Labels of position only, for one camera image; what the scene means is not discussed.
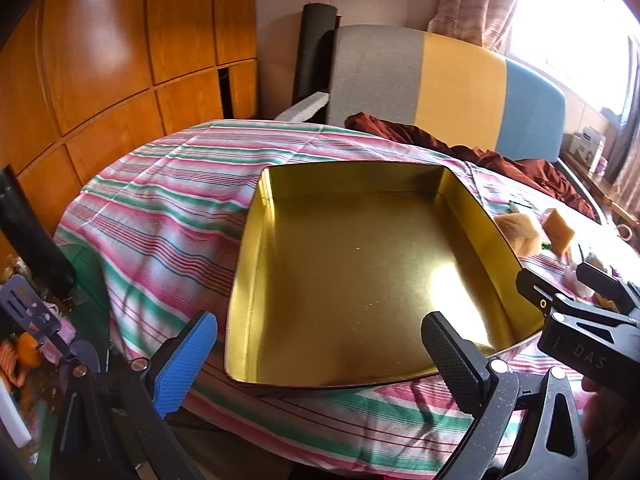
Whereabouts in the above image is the black rolled mat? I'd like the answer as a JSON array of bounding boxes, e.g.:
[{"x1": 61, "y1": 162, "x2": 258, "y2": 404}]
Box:
[{"x1": 292, "y1": 2, "x2": 338, "y2": 116}]

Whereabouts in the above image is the black cylinder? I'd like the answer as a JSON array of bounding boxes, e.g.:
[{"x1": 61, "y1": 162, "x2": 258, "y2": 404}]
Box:
[{"x1": 0, "y1": 164, "x2": 77, "y2": 297}]

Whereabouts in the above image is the grey white foam piece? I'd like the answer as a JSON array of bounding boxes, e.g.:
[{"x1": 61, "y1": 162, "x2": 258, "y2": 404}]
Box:
[{"x1": 274, "y1": 91, "x2": 331, "y2": 123}]

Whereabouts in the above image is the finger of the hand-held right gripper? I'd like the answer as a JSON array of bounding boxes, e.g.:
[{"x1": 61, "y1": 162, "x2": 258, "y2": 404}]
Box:
[
  {"x1": 575, "y1": 261, "x2": 640, "y2": 318},
  {"x1": 516, "y1": 267, "x2": 576, "y2": 317}
]

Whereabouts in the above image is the wooden desk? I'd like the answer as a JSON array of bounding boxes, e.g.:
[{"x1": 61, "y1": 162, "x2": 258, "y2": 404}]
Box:
[{"x1": 560, "y1": 155, "x2": 640, "y2": 241}]

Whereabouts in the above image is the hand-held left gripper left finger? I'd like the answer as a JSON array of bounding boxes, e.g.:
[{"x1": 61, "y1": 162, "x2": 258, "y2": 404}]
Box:
[{"x1": 50, "y1": 310, "x2": 218, "y2": 480}]

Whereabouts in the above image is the gold tin tray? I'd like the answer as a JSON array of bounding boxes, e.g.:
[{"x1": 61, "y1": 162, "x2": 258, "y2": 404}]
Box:
[{"x1": 223, "y1": 162, "x2": 546, "y2": 390}]

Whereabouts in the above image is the mustard sock bundle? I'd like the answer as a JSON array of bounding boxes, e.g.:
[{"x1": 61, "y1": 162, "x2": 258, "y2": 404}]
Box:
[{"x1": 544, "y1": 208, "x2": 576, "y2": 256}]

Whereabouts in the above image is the grey yellow blue headboard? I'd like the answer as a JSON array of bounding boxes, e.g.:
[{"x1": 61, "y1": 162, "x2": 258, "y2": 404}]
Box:
[{"x1": 325, "y1": 24, "x2": 568, "y2": 163}]

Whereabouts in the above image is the wooden wardrobe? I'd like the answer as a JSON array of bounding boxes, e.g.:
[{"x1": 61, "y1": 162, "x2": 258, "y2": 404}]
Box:
[{"x1": 0, "y1": 0, "x2": 258, "y2": 261}]

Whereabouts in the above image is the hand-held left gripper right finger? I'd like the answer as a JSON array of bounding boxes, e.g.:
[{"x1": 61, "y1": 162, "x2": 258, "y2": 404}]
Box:
[{"x1": 421, "y1": 311, "x2": 591, "y2": 480}]

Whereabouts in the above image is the beige curtain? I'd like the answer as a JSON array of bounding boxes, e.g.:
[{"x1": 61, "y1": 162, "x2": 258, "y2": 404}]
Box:
[
  {"x1": 605, "y1": 105, "x2": 640, "y2": 196},
  {"x1": 427, "y1": 0, "x2": 526, "y2": 51}
]

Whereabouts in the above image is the bright window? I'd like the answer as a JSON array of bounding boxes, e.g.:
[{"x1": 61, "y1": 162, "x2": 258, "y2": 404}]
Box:
[{"x1": 505, "y1": 0, "x2": 640, "y2": 126}]

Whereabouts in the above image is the grey bed frame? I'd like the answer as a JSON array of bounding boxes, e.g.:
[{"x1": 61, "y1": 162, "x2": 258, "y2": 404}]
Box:
[{"x1": 557, "y1": 157, "x2": 608, "y2": 222}]

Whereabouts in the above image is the yellow knit sock bundle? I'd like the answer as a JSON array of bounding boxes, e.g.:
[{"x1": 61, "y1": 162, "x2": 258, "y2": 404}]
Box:
[{"x1": 495, "y1": 212, "x2": 543, "y2": 256}]

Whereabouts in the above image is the striped bed sheet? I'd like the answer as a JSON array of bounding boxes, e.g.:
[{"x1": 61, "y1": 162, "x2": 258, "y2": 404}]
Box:
[{"x1": 52, "y1": 119, "x2": 640, "y2": 473}]

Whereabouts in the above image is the white plastic piece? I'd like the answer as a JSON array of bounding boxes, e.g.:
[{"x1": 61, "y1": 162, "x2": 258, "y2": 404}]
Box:
[{"x1": 0, "y1": 375, "x2": 31, "y2": 448}]

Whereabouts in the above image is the orange item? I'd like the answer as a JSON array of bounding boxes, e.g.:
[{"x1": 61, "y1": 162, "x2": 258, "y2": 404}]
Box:
[{"x1": 0, "y1": 335, "x2": 43, "y2": 386}]

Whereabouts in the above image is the dark red blanket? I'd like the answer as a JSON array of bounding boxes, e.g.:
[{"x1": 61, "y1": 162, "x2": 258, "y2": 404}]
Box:
[{"x1": 345, "y1": 112, "x2": 598, "y2": 218}]

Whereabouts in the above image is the black slotted spatula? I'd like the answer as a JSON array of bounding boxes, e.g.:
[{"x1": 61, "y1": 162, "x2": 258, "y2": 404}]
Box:
[{"x1": 0, "y1": 275, "x2": 101, "y2": 376}]

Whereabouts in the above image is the white cardboard box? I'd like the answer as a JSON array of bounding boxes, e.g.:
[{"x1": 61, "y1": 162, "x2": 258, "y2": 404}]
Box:
[{"x1": 567, "y1": 125, "x2": 606, "y2": 163}]

